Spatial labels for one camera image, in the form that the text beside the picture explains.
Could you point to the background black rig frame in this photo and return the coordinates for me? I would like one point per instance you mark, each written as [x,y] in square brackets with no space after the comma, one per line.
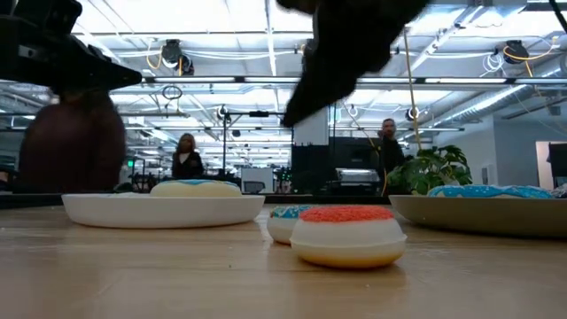
[259,114]

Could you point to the grey round plate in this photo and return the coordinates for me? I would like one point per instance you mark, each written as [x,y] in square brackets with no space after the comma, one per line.
[478,217]

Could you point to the white building column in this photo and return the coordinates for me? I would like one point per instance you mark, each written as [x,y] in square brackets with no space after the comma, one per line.
[312,130]

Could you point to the small teal donut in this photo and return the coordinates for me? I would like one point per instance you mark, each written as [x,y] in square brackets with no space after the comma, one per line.
[283,226]

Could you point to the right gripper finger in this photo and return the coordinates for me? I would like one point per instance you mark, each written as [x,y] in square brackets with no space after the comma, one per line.
[319,93]

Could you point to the large blue sprinkled donut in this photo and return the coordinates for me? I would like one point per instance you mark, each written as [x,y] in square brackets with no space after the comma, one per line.
[487,191]

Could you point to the green potted plant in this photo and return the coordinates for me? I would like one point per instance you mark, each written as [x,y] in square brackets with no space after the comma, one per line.
[425,173]

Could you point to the linear ceiling light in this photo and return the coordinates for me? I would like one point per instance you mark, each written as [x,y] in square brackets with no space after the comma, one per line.
[221,80]

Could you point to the small red donut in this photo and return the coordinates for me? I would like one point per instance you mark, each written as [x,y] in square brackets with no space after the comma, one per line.
[350,239]

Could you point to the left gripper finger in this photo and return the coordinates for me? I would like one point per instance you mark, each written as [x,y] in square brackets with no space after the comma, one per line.
[111,73]

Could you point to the white round plate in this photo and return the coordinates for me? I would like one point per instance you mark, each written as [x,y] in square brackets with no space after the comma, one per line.
[164,212]

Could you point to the person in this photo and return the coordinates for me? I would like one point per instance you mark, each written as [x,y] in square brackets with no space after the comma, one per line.
[390,155]
[188,164]
[71,146]

